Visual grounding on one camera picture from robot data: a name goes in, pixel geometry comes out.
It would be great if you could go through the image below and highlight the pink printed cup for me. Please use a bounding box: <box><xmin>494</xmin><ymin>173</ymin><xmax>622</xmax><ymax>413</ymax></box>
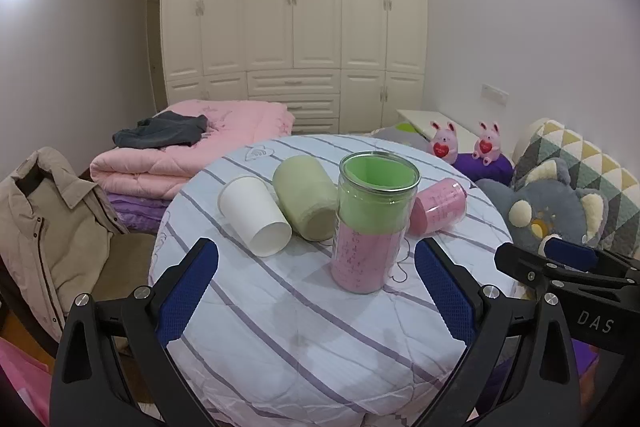
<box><xmin>406</xmin><ymin>178</ymin><xmax>468</xmax><ymax>238</ymax></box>

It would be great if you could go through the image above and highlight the grey green pillow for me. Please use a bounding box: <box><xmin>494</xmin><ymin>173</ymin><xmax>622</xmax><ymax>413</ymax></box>
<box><xmin>372</xmin><ymin>122</ymin><xmax>436</xmax><ymax>152</ymax></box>

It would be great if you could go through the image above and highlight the pink plastic bag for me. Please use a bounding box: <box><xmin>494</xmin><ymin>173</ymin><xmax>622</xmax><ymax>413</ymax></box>
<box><xmin>0</xmin><ymin>337</ymin><xmax>53</xmax><ymax>427</ymax></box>

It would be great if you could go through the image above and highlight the pink rabbit plush toy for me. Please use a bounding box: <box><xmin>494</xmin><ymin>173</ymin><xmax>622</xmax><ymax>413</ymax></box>
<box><xmin>430</xmin><ymin>121</ymin><xmax>460</xmax><ymax>166</ymax></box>
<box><xmin>472</xmin><ymin>121</ymin><xmax>503</xmax><ymax>166</ymax></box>

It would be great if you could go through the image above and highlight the striped white table cloth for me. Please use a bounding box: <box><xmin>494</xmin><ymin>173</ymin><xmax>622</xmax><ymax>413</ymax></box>
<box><xmin>148</xmin><ymin>134</ymin><xmax>516</xmax><ymax>427</ymax></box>

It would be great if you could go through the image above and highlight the white wall socket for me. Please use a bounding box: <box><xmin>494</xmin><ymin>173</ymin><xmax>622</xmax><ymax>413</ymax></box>
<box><xmin>481</xmin><ymin>83</ymin><xmax>510</xmax><ymax>104</ymax></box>

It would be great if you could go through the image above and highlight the clear tumbler green pink inside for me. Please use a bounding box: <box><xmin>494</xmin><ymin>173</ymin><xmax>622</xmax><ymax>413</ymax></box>
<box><xmin>331</xmin><ymin>151</ymin><xmax>420</xmax><ymax>295</ymax></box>

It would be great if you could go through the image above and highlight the grey koala plush toy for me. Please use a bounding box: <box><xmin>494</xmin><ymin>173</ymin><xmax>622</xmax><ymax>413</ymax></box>
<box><xmin>475</xmin><ymin>157</ymin><xmax>608</xmax><ymax>254</ymax></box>

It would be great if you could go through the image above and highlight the dark grey garment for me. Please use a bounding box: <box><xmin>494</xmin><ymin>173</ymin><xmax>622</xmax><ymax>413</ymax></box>
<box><xmin>112</xmin><ymin>114</ymin><xmax>210</xmax><ymax>150</ymax></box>

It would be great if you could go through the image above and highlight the beige jacket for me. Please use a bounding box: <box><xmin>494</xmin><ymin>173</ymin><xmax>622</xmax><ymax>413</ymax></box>
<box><xmin>0</xmin><ymin>147</ymin><xmax>128</xmax><ymax>333</ymax></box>

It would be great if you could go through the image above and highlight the pale green cup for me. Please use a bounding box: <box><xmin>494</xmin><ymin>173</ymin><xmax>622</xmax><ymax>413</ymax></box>
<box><xmin>272</xmin><ymin>155</ymin><xmax>340</xmax><ymax>242</ymax></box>

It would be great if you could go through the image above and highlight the cream cushion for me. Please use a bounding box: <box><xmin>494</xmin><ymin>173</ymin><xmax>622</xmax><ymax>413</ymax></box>
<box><xmin>511</xmin><ymin>118</ymin><xmax>551</xmax><ymax>162</ymax></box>

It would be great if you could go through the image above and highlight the purple cushion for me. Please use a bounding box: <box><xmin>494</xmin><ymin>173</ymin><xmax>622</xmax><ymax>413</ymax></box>
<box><xmin>452</xmin><ymin>152</ymin><xmax>515</xmax><ymax>188</ymax></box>

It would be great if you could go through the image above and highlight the purple bed sheet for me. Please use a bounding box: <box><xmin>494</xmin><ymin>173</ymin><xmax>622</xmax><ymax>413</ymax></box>
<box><xmin>571</xmin><ymin>338</ymin><xmax>601</xmax><ymax>375</ymax></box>

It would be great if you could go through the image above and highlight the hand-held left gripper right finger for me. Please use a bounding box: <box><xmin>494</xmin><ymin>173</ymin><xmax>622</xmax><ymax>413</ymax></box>
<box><xmin>414</xmin><ymin>237</ymin><xmax>596</xmax><ymax>427</ymax></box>

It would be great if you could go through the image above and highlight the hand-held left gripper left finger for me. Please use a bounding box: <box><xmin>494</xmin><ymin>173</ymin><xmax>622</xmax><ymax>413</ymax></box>
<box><xmin>48</xmin><ymin>237</ymin><xmax>221</xmax><ymax>427</ymax></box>

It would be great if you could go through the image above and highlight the triangle patterned pillow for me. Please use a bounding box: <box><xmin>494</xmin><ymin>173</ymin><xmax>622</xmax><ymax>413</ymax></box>
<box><xmin>512</xmin><ymin>119</ymin><xmax>640</xmax><ymax>258</ymax></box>

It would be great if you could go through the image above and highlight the cream wardrobe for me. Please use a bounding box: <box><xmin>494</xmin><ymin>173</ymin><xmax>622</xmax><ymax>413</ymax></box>
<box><xmin>160</xmin><ymin>0</ymin><xmax>429</xmax><ymax>136</ymax></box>

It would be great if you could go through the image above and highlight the white door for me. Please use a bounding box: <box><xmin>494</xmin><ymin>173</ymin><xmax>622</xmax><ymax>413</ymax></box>
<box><xmin>145</xmin><ymin>0</ymin><xmax>166</xmax><ymax>118</ymax></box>

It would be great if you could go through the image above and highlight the purple folded blanket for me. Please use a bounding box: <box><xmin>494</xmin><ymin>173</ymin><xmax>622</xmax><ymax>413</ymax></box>
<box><xmin>107</xmin><ymin>192</ymin><xmax>173</xmax><ymax>235</ymax></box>

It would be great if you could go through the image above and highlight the pink folded quilt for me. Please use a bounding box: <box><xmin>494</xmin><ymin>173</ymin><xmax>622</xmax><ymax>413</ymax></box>
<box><xmin>90</xmin><ymin>101</ymin><xmax>296</xmax><ymax>200</ymax></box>

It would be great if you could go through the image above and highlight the white paper cup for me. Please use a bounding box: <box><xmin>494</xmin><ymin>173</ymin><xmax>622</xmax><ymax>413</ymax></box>
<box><xmin>219</xmin><ymin>175</ymin><xmax>293</xmax><ymax>258</ymax></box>

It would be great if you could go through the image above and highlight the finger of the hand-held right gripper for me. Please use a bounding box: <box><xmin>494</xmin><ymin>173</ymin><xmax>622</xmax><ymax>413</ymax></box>
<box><xmin>542</xmin><ymin>234</ymin><xmax>640</xmax><ymax>276</ymax></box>
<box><xmin>494</xmin><ymin>242</ymin><xmax>640</xmax><ymax>302</ymax></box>

